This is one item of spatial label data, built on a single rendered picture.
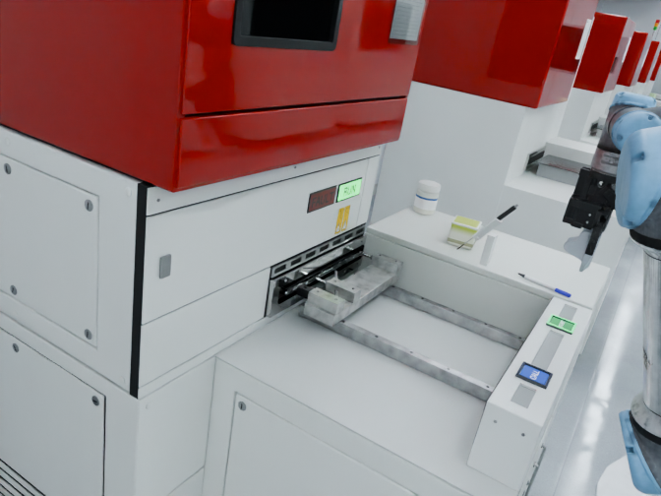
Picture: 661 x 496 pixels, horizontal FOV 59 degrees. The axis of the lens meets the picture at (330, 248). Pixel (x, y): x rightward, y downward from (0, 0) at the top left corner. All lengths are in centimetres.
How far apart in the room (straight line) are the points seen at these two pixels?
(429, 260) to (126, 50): 97
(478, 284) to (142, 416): 89
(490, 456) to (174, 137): 73
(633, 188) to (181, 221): 67
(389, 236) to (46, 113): 93
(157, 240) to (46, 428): 59
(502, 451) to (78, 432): 82
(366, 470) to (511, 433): 28
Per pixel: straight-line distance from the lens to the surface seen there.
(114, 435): 124
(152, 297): 103
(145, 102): 92
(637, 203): 74
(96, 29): 99
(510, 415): 104
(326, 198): 139
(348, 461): 115
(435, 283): 161
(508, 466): 109
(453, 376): 129
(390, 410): 118
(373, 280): 153
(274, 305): 134
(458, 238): 165
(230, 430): 132
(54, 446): 144
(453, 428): 119
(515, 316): 157
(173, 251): 102
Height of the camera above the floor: 152
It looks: 22 degrees down
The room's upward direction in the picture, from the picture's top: 10 degrees clockwise
